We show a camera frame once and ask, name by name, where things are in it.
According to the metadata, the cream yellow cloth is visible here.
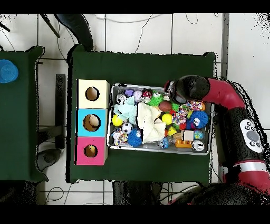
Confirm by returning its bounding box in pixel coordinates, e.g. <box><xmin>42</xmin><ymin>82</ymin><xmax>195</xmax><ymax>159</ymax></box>
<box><xmin>136</xmin><ymin>102</ymin><xmax>167</xmax><ymax>144</ymax></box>

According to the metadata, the mint green cloth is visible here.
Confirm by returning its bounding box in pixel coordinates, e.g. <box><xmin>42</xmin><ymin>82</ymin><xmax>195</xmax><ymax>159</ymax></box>
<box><xmin>113</xmin><ymin>96</ymin><xmax>137</xmax><ymax>125</ymax></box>

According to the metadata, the shallow clear mesh bin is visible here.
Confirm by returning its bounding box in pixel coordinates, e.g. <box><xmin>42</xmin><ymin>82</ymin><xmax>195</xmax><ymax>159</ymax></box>
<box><xmin>106</xmin><ymin>83</ymin><xmax>214</xmax><ymax>156</ymax></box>

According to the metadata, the wooden three-hole box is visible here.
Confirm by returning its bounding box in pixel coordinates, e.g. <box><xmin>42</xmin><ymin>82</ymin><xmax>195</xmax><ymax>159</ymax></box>
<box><xmin>74</xmin><ymin>79</ymin><xmax>111</xmax><ymax>166</ymax></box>

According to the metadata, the green spiky ball with eye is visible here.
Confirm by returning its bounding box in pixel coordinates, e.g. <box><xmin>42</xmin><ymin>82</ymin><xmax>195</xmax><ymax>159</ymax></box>
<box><xmin>146</xmin><ymin>91</ymin><xmax>163</xmax><ymax>107</ymax></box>

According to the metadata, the brown toy football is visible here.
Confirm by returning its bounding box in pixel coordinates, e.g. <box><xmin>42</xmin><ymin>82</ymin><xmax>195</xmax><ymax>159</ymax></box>
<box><xmin>158</xmin><ymin>100</ymin><xmax>172</xmax><ymax>113</ymax></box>

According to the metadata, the dark green tablecloth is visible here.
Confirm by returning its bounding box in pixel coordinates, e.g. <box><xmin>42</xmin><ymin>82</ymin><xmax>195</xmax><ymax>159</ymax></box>
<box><xmin>66</xmin><ymin>43</ymin><xmax>216</xmax><ymax>188</ymax></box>

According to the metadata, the blue spiky ball with eyes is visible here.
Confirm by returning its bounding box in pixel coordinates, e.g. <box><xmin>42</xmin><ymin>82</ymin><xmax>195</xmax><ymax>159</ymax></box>
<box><xmin>188</xmin><ymin>110</ymin><xmax>209</xmax><ymax>129</ymax></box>
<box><xmin>127</xmin><ymin>128</ymin><xmax>144</xmax><ymax>147</ymax></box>

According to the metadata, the small soccer ball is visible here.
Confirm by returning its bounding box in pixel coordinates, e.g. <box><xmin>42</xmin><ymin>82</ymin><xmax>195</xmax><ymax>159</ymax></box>
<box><xmin>121</xmin><ymin>122</ymin><xmax>134</xmax><ymax>135</ymax></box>

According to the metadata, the yellow ball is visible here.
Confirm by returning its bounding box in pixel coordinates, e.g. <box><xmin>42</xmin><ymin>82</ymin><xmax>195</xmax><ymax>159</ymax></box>
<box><xmin>111</xmin><ymin>114</ymin><xmax>123</xmax><ymax>127</ymax></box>

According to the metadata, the silver drink can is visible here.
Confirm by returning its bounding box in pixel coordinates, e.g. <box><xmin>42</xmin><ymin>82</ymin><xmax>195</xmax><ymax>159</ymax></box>
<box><xmin>192</xmin><ymin>139</ymin><xmax>205</xmax><ymax>152</ymax></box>

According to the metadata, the person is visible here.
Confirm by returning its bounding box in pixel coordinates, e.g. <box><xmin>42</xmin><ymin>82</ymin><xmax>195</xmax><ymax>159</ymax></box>
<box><xmin>53</xmin><ymin>13</ymin><xmax>94</xmax><ymax>52</ymax></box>

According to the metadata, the black upright panel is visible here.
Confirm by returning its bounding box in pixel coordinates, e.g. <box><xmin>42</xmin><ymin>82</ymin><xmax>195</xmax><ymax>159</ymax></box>
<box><xmin>55</xmin><ymin>73</ymin><xmax>66</xmax><ymax>150</ymax></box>

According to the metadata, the dark slanted rod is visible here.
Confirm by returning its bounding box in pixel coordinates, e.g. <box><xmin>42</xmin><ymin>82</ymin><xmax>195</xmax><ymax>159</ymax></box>
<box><xmin>39</xmin><ymin>13</ymin><xmax>61</xmax><ymax>39</ymax></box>

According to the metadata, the blue and red stacking toy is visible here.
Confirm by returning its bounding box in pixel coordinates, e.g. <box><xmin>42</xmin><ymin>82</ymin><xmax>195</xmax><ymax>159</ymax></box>
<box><xmin>0</xmin><ymin>59</ymin><xmax>19</xmax><ymax>83</ymax></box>

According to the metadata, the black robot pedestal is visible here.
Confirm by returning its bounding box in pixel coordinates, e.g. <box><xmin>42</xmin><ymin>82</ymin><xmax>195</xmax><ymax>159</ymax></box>
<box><xmin>112</xmin><ymin>181</ymin><xmax>163</xmax><ymax>205</ymax></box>

